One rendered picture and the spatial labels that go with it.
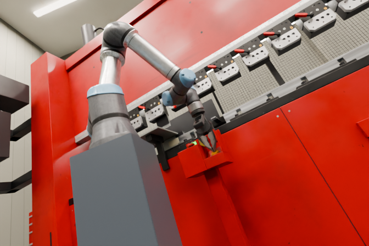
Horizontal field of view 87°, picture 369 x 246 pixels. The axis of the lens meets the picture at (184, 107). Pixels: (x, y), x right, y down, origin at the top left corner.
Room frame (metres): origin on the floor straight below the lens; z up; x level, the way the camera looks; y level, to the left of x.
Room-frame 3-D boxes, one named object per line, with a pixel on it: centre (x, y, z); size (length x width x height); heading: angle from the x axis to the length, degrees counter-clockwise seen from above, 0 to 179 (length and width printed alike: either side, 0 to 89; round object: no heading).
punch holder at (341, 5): (0.95, -1.13, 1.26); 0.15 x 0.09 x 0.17; 73
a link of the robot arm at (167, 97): (0.85, 0.02, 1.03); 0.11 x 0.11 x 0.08; 34
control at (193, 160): (0.96, -0.01, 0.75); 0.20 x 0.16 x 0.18; 75
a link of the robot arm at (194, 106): (0.93, -0.05, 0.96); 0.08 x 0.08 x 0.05
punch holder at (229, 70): (1.18, -0.36, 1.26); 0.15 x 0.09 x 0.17; 73
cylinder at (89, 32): (1.63, 0.65, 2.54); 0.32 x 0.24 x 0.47; 73
